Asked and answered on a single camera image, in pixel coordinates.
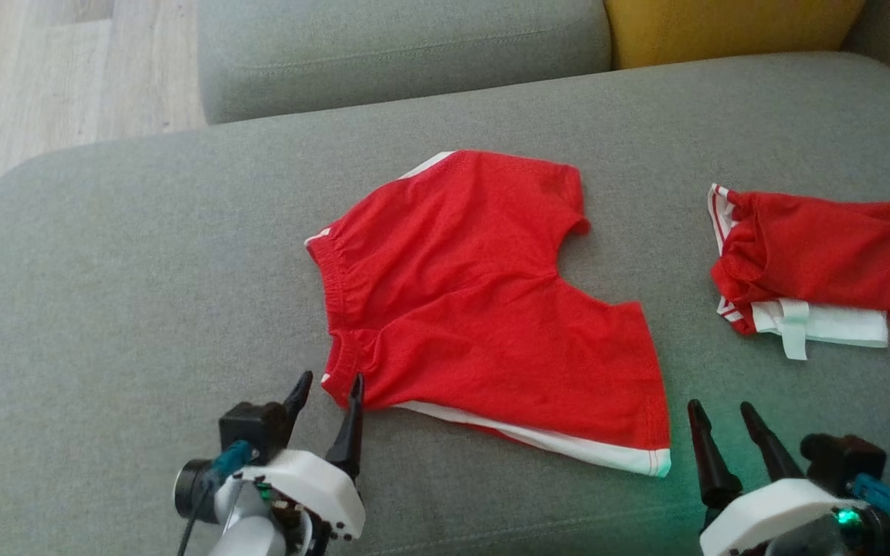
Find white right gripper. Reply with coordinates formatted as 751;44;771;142
687;399;867;556

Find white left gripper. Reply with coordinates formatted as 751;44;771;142
217;371;367;541

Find red shorts with white band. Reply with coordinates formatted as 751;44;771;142
304;150;672;478

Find red shorts with white waistband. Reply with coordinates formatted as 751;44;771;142
708;183;890;361

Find large grey sofa ottoman cushion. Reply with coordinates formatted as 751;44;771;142
0;52;890;556

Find grey sofa seat cushion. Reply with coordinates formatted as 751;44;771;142
198;0;613;124

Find yellow sofa backrest cushion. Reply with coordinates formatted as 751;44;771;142
603;0;867;70

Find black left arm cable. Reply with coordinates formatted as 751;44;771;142
178;440;254;556

